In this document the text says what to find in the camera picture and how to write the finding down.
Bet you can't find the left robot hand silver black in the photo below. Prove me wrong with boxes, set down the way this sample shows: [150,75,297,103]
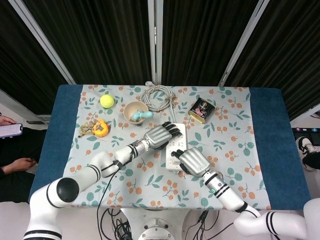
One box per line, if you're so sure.
[143,121,182,151]

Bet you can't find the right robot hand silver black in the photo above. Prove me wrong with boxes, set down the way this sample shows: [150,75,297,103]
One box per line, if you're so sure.
[170,146,212,177]

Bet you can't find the white cube charger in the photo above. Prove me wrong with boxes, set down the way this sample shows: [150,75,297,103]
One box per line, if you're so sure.
[170,156,183,168]

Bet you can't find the white power strip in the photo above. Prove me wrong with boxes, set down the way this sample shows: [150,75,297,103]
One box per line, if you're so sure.
[165,122,189,174]

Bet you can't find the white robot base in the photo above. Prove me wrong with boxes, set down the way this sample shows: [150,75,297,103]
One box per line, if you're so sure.
[121,207,204,240]

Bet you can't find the person forearm and hand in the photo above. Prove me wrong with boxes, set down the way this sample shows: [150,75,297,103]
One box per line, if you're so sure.
[0,157,39,179]

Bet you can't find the person hand holding phone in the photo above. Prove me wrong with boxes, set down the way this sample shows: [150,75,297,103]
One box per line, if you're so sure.
[0,114,18,126]

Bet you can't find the teal plastic toy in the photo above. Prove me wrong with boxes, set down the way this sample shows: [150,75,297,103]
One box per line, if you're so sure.
[131,110,154,124]

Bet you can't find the floral printed tablecloth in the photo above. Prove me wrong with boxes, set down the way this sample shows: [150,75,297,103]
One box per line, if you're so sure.
[65,84,272,211]

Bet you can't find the beige bowl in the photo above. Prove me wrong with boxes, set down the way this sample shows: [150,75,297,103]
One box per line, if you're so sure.
[122,101,149,125]

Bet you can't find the black gold rectangular tin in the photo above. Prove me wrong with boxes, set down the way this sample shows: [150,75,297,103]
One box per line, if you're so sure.
[187,97,216,125]

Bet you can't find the yellow-green tennis ball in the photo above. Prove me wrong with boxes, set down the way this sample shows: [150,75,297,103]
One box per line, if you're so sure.
[99,94,116,109]

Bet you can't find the blue table cover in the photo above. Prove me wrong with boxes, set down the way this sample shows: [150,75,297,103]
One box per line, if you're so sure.
[31,84,312,211]

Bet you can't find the white black sneaker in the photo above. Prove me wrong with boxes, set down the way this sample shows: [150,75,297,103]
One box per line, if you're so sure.
[295,135,320,172]

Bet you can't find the black curtain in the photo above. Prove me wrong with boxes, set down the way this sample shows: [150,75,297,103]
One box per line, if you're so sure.
[0,0,320,121]

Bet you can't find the smartphone with dark case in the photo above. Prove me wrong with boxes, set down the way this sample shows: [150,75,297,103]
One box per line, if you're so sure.
[0,122,24,140]

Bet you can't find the white cable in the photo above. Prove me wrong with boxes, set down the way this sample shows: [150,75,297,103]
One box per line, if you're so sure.
[140,80,179,125]

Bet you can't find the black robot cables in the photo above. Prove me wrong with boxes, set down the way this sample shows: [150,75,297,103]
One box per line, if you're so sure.
[96,159,133,240]

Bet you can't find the white metal frame post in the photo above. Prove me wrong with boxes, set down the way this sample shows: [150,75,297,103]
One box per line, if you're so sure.
[218,0,270,87]
[146,0,164,85]
[9,0,76,85]

